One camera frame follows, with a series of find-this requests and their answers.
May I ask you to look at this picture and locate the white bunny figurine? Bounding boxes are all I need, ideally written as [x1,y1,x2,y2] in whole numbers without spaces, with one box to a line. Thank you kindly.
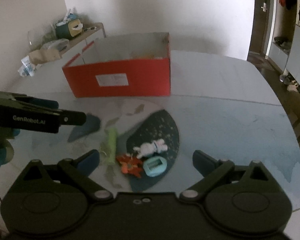
[133,139,168,159]

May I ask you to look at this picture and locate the green yellow tissue holder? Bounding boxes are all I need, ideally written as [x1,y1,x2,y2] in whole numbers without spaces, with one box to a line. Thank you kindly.
[55,9,83,40]

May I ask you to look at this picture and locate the white drawer cabinet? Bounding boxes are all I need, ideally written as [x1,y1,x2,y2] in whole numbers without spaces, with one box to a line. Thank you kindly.
[60,23,106,56]

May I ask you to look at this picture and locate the green cylindrical tube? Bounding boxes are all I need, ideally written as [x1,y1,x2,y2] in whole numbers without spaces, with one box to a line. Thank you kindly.
[106,127,117,165]

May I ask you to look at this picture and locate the brown paper bag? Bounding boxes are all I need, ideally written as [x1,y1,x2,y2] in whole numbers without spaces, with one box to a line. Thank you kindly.
[28,49,62,65]

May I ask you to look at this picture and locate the white blue tube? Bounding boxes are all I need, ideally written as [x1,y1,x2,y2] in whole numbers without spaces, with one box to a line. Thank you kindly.
[18,55,37,77]

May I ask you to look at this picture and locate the white sunglasses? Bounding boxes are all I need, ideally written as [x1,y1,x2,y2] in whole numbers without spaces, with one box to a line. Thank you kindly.
[83,26,97,33]

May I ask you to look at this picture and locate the red cardboard storage box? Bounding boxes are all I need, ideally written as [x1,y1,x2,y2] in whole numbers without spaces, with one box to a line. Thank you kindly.
[62,32,171,98]

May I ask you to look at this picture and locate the teal gloved left hand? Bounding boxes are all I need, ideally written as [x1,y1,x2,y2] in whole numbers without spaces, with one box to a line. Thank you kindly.
[0,127,20,168]

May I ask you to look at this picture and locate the red orange fish toy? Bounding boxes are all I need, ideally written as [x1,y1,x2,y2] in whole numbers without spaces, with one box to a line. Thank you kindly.
[116,153,143,178]

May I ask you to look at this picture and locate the clear plastic bag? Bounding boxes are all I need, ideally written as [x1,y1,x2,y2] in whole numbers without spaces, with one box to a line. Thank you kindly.
[42,38,70,51]

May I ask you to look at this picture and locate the light blue wall cabinet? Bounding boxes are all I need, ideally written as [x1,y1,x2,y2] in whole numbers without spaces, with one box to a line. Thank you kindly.
[269,0,300,83]

